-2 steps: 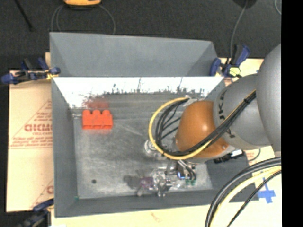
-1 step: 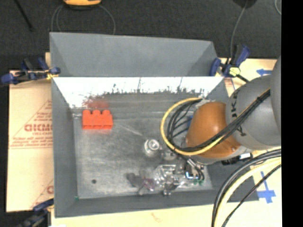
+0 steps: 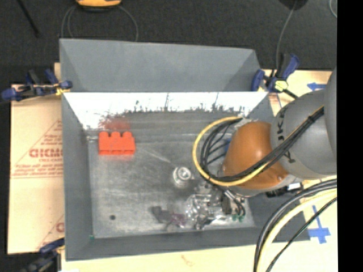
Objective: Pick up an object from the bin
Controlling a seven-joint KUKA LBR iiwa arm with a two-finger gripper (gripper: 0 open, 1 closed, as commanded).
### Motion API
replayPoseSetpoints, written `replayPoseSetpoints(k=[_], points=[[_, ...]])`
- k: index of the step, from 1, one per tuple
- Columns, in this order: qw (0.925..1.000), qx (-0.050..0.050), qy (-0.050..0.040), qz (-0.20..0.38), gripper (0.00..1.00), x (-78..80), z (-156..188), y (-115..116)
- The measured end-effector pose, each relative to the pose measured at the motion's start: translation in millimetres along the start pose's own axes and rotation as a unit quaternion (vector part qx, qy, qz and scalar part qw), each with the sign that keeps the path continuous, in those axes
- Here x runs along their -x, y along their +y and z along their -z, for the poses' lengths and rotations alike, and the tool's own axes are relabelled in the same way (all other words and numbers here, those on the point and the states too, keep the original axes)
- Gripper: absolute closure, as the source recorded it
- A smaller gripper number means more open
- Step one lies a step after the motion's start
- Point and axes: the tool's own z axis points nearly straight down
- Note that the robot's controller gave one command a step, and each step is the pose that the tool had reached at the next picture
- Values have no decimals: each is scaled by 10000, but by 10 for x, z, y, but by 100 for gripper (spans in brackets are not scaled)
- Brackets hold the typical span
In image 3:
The grey metal bin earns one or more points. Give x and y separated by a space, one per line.
127 186

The black cylinder on white bracket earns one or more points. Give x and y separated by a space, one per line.
283 190

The red toy brick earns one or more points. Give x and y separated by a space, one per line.
116 144

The brown cardboard board red print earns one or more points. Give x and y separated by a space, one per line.
35 140

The small clear glass jar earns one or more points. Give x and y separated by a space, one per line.
183 176

